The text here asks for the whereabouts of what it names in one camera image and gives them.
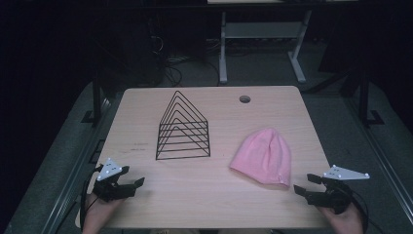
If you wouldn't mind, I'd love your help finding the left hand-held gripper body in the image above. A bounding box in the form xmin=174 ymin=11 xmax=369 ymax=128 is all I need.
xmin=93 ymin=158 xmax=136 ymax=203

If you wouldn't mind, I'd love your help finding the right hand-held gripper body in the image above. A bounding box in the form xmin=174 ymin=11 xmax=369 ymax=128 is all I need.
xmin=306 ymin=164 xmax=371 ymax=215

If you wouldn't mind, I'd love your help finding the pink knit beanie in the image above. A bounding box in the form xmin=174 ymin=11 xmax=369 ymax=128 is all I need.
xmin=229 ymin=127 xmax=292 ymax=190

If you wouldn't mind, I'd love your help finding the person's left hand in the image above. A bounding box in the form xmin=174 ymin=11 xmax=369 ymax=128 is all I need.
xmin=82 ymin=191 xmax=127 ymax=234

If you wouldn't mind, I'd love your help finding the person's right hand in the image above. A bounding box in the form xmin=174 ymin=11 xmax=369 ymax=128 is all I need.
xmin=319 ymin=202 xmax=365 ymax=234

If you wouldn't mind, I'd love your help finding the black metal stand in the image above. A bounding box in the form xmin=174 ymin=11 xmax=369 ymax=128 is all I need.
xmin=81 ymin=72 xmax=105 ymax=129
xmin=357 ymin=66 xmax=386 ymax=129

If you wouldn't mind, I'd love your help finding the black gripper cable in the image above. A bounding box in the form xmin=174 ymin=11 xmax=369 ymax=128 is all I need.
xmin=79 ymin=165 xmax=104 ymax=230
xmin=349 ymin=189 xmax=389 ymax=234

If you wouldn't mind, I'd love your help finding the black wire file rack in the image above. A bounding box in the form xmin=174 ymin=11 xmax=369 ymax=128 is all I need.
xmin=155 ymin=90 xmax=211 ymax=162

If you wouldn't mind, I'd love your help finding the tangle of floor cables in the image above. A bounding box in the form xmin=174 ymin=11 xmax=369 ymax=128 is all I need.
xmin=150 ymin=33 xmax=222 ymax=88

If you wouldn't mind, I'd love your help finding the white metal table frame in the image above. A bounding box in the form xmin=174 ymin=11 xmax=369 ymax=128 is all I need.
xmin=218 ymin=9 xmax=314 ymax=85

